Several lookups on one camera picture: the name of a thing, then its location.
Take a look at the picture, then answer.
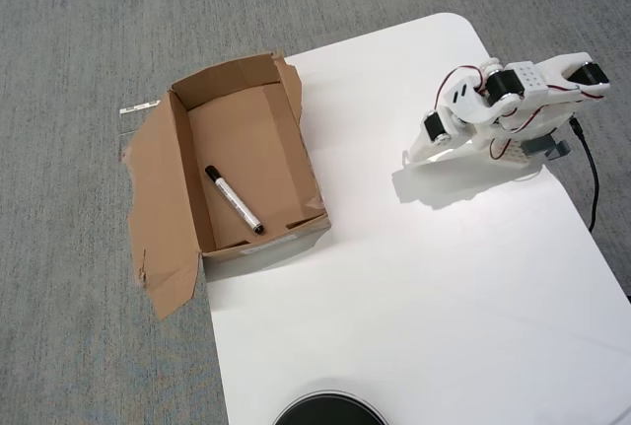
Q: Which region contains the white marker pen black cap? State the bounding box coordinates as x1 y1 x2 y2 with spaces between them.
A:
204 165 266 237

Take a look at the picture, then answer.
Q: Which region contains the open brown cardboard box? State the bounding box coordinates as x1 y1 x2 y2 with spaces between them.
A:
119 49 330 321

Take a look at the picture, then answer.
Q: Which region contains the grey table clamp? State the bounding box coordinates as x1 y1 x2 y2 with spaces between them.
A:
523 134 572 163

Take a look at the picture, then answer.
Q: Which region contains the white tape strip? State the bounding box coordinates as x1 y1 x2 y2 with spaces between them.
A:
119 99 163 115

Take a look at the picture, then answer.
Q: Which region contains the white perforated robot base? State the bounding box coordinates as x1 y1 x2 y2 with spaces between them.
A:
473 116 561 171

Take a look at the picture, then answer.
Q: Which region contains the black round object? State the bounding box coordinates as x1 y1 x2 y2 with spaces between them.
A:
272 390 390 425

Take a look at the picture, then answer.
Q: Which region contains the black power cable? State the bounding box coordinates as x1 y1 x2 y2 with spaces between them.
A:
569 116 600 234

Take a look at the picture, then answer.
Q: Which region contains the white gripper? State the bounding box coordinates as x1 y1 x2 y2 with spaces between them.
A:
411 77 519 164

